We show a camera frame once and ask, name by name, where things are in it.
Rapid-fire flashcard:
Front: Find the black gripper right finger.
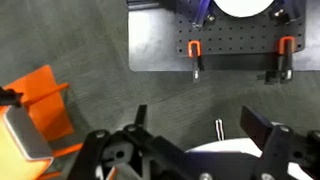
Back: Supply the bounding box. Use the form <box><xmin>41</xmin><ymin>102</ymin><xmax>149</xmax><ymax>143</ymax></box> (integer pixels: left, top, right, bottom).
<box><xmin>240</xmin><ymin>106</ymin><xmax>273</xmax><ymax>150</ymax></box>

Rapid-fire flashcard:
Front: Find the orange armchair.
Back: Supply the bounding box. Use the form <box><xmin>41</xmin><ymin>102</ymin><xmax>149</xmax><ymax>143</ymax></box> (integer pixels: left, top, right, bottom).
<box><xmin>0</xmin><ymin>64</ymin><xmax>84</xmax><ymax>180</ymax></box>

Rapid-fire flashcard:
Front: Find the white round table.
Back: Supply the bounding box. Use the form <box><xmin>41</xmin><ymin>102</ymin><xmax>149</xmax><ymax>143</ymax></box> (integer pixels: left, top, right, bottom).
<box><xmin>189</xmin><ymin>138</ymin><xmax>315</xmax><ymax>180</ymax></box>

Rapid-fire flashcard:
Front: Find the orange clamp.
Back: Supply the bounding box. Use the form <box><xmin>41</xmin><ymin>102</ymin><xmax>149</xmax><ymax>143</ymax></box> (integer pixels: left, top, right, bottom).
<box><xmin>265</xmin><ymin>36</ymin><xmax>296</xmax><ymax>85</ymax></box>
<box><xmin>187</xmin><ymin>40</ymin><xmax>204</xmax><ymax>82</ymax></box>

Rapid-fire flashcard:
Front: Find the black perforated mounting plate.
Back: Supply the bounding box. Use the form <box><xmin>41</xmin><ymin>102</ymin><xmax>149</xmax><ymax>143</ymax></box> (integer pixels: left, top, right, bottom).
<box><xmin>128</xmin><ymin>0</ymin><xmax>320</xmax><ymax>72</ymax></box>

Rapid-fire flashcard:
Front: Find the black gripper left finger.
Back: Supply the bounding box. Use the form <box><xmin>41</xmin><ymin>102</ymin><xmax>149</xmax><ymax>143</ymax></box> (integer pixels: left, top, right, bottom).
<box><xmin>134</xmin><ymin>104</ymin><xmax>147</xmax><ymax>127</ymax></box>

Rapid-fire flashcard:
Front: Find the right orange clamp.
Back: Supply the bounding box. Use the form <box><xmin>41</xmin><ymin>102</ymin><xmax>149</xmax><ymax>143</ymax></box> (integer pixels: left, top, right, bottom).
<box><xmin>265</xmin><ymin>36</ymin><xmax>296</xmax><ymax>85</ymax></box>

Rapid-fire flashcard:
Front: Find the left orange clamp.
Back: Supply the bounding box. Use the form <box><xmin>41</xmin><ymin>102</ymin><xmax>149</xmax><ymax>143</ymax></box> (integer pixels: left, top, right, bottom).
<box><xmin>187</xmin><ymin>40</ymin><xmax>204</xmax><ymax>82</ymax></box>

